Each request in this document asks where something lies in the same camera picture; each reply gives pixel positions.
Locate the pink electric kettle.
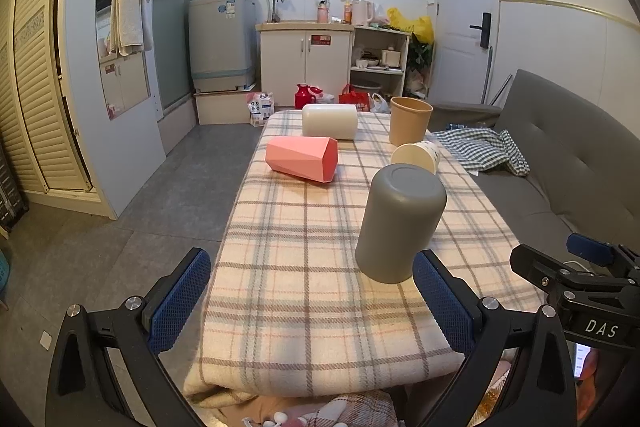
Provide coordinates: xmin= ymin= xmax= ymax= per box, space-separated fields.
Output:
xmin=352 ymin=0 xmax=375 ymax=26

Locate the glass shower door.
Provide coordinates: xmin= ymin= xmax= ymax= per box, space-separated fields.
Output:
xmin=149 ymin=0 xmax=209 ymax=114

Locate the plaid blanket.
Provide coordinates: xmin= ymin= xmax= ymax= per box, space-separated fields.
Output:
xmin=182 ymin=107 xmax=547 ymax=408

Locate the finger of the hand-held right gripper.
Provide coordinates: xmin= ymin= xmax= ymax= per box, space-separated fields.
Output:
xmin=509 ymin=244 xmax=583 ymax=292
xmin=566 ymin=233 xmax=640 ymax=269

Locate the white printed packet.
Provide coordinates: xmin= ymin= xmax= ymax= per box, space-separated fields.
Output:
xmin=244 ymin=91 xmax=276 ymax=127

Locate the brown paper cup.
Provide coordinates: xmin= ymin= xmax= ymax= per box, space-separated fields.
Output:
xmin=389 ymin=96 xmax=434 ymax=148

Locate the red thermos jug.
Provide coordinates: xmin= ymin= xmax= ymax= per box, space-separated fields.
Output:
xmin=294 ymin=84 xmax=321 ymax=110

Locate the dark suitcase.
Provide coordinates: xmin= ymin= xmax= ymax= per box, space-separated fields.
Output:
xmin=0 ymin=149 xmax=30 ymax=234

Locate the white plastic cup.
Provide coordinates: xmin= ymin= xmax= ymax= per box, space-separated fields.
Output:
xmin=302 ymin=104 xmax=359 ymax=140

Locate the grey sofa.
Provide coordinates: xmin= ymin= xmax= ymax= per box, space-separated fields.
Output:
xmin=430 ymin=69 xmax=640 ymax=280

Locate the louvered closet door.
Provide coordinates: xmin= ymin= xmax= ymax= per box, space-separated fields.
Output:
xmin=0 ymin=0 xmax=98 ymax=208

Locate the yellow plastic bag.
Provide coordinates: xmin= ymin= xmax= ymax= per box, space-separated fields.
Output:
xmin=388 ymin=7 xmax=435 ymax=44

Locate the red shopping bag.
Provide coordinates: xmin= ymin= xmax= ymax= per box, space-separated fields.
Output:
xmin=338 ymin=83 xmax=374 ymax=112

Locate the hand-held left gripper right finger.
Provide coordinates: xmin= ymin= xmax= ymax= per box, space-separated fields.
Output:
xmin=404 ymin=250 xmax=582 ymax=427

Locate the grey washing machine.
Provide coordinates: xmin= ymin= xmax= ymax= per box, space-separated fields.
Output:
xmin=188 ymin=0 xmax=259 ymax=94

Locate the wall mirror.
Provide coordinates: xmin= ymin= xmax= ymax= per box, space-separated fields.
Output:
xmin=94 ymin=0 xmax=152 ymax=122

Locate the grey plastic cup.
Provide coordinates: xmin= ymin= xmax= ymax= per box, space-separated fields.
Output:
xmin=355 ymin=163 xmax=447 ymax=284

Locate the black door handle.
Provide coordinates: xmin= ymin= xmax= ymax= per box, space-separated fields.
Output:
xmin=469 ymin=12 xmax=493 ymax=48

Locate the pink patterned cloth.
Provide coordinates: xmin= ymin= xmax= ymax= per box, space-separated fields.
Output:
xmin=220 ymin=388 xmax=401 ymax=427

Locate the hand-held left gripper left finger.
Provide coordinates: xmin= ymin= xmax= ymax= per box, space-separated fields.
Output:
xmin=46 ymin=248 xmax=221 ymax=427

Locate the green checkered cloth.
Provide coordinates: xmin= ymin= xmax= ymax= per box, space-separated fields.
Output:
xmin=431 ymin=128 xmax=531 ymax=178

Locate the pink faceted cup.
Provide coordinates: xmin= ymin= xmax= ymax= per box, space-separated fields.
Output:
xmin=265 ymin=136 xmax=339 ymax=184

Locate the white open shelf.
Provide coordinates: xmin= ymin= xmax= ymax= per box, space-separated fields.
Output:
xmin=348 ymin=26 xmax=412 ymax=100

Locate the white sink cabinet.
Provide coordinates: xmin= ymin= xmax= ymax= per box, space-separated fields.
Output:
xmin=255 ymin=21 xmax=354 ymax=108

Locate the white washing machine platform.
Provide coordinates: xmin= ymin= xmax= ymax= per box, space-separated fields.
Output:
xmin=194 ymin=87 xmax=261 ymax=126

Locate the white printed paper cup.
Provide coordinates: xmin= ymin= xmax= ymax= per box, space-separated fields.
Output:
xmin=390 ymin=141 xmax=442 ymax=175

